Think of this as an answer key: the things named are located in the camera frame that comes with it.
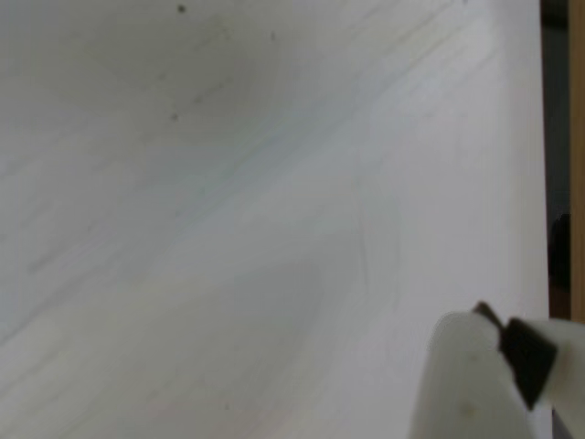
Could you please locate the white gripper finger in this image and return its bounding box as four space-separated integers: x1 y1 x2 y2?
410 300 536 439
495 316 585 412

